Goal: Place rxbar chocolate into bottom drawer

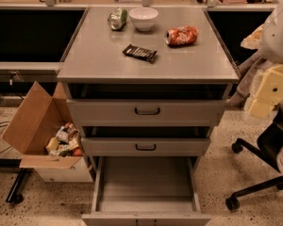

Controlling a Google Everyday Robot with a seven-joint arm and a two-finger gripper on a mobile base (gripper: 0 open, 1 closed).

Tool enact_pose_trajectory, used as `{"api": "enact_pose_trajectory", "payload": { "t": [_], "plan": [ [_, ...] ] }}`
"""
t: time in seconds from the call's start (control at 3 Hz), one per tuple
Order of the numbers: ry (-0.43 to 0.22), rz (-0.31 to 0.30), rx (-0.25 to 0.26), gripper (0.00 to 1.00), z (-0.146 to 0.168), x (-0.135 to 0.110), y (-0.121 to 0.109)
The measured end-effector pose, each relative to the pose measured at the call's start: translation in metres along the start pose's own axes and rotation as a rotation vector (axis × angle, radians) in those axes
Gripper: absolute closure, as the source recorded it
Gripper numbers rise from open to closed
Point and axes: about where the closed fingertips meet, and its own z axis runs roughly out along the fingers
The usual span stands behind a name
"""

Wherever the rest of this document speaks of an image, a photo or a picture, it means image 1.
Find pile of snack packets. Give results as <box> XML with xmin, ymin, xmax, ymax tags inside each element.
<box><xmin>45</xmin><ymin>122</ymin><xmax>82</xmax><ymax>157</ymax></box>

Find black table leg base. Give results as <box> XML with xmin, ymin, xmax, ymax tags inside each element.
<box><xmin>0</xmin><ymin>158</ymin><xmax>31</xmax><ymax>204</ymax></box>

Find grey top drawer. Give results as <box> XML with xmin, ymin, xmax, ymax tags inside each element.
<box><xmin>66</xmin><ymin>84</ymin><xmax>227</xmax><ymax>127</ymax></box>

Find open cardboard box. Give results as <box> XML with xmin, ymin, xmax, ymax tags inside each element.
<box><xmin>2</xmin><ymin>82</ymin><xmax>93</xmax><ymax>183</ymax></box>

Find grey jacket on chair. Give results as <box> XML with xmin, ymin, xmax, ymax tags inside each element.
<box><xmin>227</xmin><ymin>51</ymin><xmax>283</xmax><ymax>176</ymax></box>

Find crushed green soda can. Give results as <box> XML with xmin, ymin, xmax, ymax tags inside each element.
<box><xmin>108</xmin><ymin>7</ymin><xmax>127</xmax><ymax>30</ymax></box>

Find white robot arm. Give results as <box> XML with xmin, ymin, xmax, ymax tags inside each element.
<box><xmin>247</xmin><ymin>0</ymin><xmax>283</xmax><ymax>119</ymax></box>

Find grey drawer cabinet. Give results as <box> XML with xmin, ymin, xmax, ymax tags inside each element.
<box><xmin>58</xmin><ymin>6</ymin><xmax>237</xmax><ymax>226</ymax></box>

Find grey middle drawer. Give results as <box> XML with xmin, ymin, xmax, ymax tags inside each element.
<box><xmin>82</xmin><ymin>126</ymin><xmax>210</xmax><ymax>156</ymax></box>

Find grey bottom drawer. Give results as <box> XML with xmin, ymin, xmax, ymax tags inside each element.
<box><xmin>82</xmin><ymin>157</ymin><xmax>211</xmax><ymax>226</ymax></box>

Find grey drawer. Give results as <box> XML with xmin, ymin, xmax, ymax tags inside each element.
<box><xmin>66</xmin><ymin>84</ymin><xmax>227</xmax><ymax>127</ymax></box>
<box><xmin>82</xmin><ymin>157</ymin><xmax>211</xmax><ymax>226</ymax></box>
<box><xmin>82</xmin><ymin>126</ymin><xmax>210</xmax><ymax>156</ymax></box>

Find dark chocolate rxbar wrapper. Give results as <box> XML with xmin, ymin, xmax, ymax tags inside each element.
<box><xmin>123</xmin><ymin>44</ymin><xmax>157</xmax><ymax>63</ymax></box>

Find crushed orange soda can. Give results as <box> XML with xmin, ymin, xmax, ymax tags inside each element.
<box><xmin>165</xmin><ymin>26</ymin><xmax>198</xmax><ymax>46</ymax></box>

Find black office chair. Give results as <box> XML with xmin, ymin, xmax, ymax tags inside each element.
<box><xmin>225</xmin><ymin>110</ymin><xmax>283</xmax><ymax>211</ymax></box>

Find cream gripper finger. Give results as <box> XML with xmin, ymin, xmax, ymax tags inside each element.
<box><xmin>247</xmin><ymin>64</ymin><xmax>283</xmax><ymax>119</ymax></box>

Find white ceramic bowl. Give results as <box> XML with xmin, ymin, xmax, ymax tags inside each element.
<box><xmin>129</xmin><ymin>7</ymin><xmax>158</xmax><ymax>31</ymax></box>

